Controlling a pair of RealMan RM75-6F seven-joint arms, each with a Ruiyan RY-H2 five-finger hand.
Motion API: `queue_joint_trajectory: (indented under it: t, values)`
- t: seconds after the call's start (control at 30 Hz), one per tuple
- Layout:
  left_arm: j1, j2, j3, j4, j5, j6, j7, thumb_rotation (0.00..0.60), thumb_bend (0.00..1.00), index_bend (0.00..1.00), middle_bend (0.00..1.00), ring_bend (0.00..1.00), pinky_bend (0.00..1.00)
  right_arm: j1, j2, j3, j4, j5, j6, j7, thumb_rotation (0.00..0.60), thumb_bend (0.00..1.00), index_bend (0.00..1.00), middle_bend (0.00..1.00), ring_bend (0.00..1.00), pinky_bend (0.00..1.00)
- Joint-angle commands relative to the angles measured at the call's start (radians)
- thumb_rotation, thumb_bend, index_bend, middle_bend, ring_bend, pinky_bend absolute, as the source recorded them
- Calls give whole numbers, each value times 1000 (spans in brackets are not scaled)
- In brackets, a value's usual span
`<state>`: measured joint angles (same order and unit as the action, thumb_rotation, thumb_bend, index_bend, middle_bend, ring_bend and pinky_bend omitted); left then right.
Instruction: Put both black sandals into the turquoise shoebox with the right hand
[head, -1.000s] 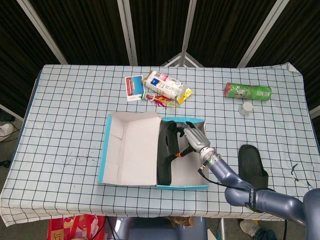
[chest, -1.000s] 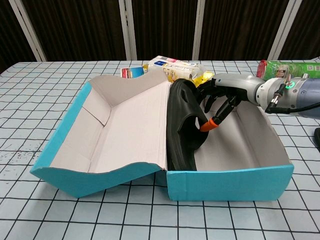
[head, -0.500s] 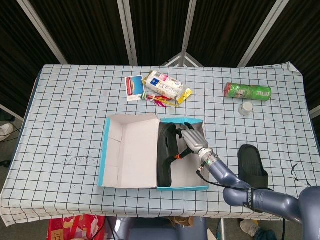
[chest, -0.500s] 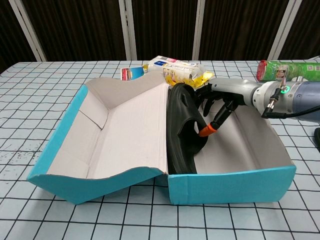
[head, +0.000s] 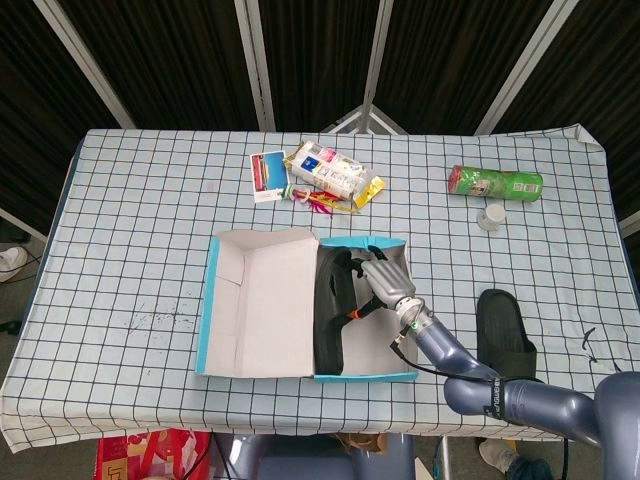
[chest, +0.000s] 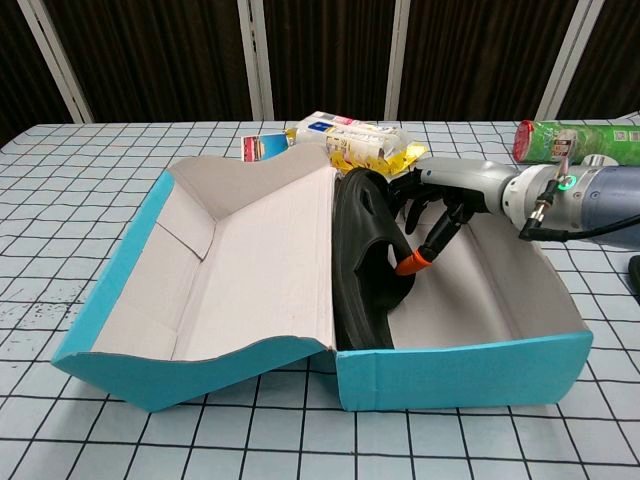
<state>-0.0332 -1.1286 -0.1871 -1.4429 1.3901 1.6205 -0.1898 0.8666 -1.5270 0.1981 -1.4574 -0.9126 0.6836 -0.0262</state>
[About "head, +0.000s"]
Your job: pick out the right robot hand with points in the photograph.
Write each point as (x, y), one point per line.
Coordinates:
(390, 282)

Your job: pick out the black rubber slipper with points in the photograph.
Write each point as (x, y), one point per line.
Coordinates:
(330, 330)
(505, 330)

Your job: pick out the light blue shoe box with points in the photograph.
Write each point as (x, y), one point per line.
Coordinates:
(275, 310)

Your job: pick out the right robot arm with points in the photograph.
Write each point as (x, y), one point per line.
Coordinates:
(525, 400)

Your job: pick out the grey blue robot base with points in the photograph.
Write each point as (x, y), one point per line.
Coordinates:
(310, 462)

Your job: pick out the red patterned bag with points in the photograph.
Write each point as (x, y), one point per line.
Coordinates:
(150, 455)

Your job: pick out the small white jar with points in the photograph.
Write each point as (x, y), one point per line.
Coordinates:
(491, 217)

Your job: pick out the white gold snack package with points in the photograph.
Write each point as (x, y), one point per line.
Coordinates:
(330, 170)

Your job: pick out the green chips can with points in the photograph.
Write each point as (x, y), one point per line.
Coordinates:
(495, 182)

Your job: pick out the brown paper bag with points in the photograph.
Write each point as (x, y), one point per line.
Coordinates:
(362, 442)

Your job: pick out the red blue photo card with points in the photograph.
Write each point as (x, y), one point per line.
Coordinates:
(267, 175)

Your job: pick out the metal screen foot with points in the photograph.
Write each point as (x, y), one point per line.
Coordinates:
(365, 120)

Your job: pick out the teal metal pole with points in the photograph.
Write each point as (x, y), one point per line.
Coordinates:
(443, 460)

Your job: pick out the white sneaker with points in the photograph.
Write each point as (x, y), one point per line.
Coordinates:
(497, 455)

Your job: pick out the blue checked tablecloth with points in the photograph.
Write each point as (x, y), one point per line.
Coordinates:
(125, 225)

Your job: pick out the dark folding screen white frame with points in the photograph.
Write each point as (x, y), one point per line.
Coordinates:
(175, 60)

